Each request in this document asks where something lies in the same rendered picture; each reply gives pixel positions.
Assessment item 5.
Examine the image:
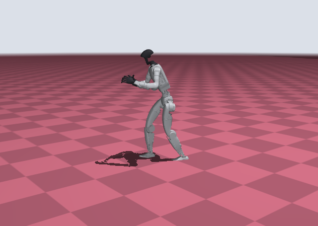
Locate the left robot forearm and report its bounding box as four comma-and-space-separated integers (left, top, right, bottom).
134, 80, 157, 90

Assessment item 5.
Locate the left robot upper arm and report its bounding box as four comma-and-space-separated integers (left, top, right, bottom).
151, 67, 161, 91

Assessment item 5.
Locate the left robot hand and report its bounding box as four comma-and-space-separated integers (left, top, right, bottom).
121, 75, 137, 86

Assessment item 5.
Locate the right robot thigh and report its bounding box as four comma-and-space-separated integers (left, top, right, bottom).
146, 98, 164, 133

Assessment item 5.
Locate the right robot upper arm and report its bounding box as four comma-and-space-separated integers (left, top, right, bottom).
143, 66, 151, 83

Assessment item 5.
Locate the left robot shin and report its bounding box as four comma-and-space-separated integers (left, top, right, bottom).
167, 132, 185, 158

